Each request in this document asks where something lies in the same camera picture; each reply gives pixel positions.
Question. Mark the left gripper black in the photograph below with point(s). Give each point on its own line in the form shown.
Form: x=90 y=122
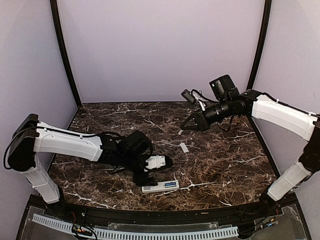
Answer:
x=143 y=180

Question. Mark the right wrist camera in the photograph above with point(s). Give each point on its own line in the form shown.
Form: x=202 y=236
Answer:
x=187 y=95

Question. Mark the blue battery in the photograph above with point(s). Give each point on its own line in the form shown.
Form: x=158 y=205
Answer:
x=171 y=185

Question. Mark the white remote control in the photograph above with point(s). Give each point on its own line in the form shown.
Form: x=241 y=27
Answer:
x=159 y=187

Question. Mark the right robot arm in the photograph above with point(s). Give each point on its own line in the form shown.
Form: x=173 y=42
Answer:
x=260 y=105

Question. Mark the right black frame post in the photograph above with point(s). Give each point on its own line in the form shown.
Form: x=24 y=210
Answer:
x=260 y=43

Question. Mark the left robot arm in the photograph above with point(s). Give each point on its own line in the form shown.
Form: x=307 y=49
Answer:
x=133 y=152

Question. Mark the left black frame post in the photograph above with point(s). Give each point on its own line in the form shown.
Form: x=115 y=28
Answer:
x=63 y=52

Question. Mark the black frame post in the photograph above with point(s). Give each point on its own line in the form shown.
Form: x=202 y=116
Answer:
x=260 y=43
x=63 y=52

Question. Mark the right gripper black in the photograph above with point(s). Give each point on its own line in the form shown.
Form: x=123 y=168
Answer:
x=200 y=120

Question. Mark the black front rail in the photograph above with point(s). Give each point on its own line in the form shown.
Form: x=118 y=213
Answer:
x=241 y=215

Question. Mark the white slotted cable duct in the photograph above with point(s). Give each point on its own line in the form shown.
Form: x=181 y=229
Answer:
x=100 y=233

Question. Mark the white battery cover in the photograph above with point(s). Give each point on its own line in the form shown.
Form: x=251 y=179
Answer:
x=184 y=147

